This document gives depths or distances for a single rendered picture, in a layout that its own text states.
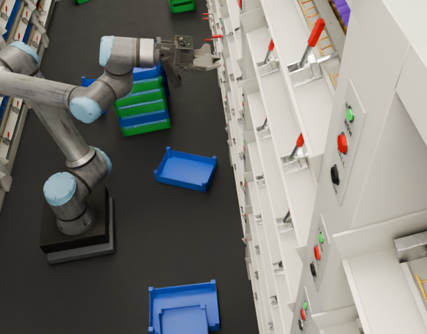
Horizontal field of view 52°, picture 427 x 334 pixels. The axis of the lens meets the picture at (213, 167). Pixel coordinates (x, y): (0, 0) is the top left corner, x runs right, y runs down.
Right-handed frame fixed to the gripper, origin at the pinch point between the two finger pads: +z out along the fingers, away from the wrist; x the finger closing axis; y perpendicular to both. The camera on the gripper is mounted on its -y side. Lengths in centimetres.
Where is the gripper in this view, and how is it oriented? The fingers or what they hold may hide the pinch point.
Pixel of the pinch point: (216, 63)
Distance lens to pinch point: 146.6
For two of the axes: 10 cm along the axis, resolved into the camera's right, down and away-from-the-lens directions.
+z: 9.9, 0.2, 1.6
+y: 1.4, -6.5, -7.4
